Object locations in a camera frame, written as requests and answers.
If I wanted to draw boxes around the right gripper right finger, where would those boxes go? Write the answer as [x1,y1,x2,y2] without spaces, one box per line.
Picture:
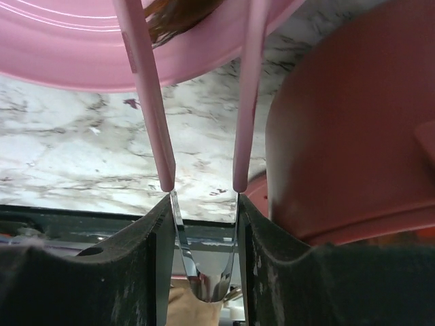
[238,196,434,325]

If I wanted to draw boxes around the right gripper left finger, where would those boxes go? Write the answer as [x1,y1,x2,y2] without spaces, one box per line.
[1,197,175,325]

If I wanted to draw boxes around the pink food tongs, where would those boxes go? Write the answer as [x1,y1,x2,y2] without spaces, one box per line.
[114,1,270,302]

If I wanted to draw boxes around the dark red steel lunch pot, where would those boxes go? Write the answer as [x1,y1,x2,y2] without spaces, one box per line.
[266,1,434,244]

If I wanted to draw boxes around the pink food plate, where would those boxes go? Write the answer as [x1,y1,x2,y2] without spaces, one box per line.
[0,0,307,93]

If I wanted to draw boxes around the dark brown food piece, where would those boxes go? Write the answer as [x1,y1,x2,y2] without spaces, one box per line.
[143,0,224,48]

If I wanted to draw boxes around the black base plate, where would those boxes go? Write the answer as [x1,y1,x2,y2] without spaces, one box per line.
[1,204,234,253]

